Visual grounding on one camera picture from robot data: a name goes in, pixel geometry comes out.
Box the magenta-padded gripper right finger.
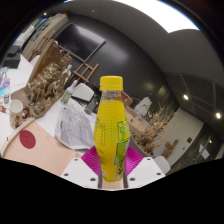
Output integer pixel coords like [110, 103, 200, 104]
[122, 146, 167, 190]

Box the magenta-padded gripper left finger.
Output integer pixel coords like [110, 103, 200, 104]
[59, 146, 103, 190]

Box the yellow drink bottle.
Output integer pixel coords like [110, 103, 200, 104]
[93, 75, 132, 183]

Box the white plastic chair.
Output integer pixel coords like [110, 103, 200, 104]
[153, 155, 172, 174]
[71, 82, 95, 103]

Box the wooden cactus figure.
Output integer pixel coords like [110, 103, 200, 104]
[162, 139, 180, 159]

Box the light wooden board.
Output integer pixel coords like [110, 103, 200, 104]
[1, 118, 83, 176]

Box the dried plant in grey pot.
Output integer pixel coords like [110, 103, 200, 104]
[133, 103, 177, 158]

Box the grey printed newspaper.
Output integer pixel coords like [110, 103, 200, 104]
[54, 104, 98, 150]

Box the brown cardboard box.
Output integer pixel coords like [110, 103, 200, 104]
[124, 104, 149, 135]

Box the flat round red coaster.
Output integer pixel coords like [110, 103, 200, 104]
[19, 129, 37, 150]

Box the white plaster figure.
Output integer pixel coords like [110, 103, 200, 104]
[134, 97, 153, 118]

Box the dark grey bottle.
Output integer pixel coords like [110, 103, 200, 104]
[83, 94, 100, 116]

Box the red box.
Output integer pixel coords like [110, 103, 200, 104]
[120, 91, 134, 107]

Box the clear spray bottle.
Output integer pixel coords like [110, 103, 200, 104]
[60, 79, 78, 105]

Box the white patterned mug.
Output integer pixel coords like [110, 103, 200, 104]
[8, 99, 32, 130]

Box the wooden easel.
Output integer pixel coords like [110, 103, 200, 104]
[64, 61, 100, 88]

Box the small white lidded jar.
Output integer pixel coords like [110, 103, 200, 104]
[3, 89, 11, 105]

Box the black flat box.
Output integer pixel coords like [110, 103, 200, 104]
[1, 44, 23, 69]

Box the white cabinet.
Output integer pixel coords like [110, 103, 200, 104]
[21, 13, 69, 61]

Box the long ceiling light strip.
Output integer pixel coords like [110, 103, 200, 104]
[64, 0, 201, 34]

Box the black wall screen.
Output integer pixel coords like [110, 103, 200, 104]
[54, 23, 107, 63]

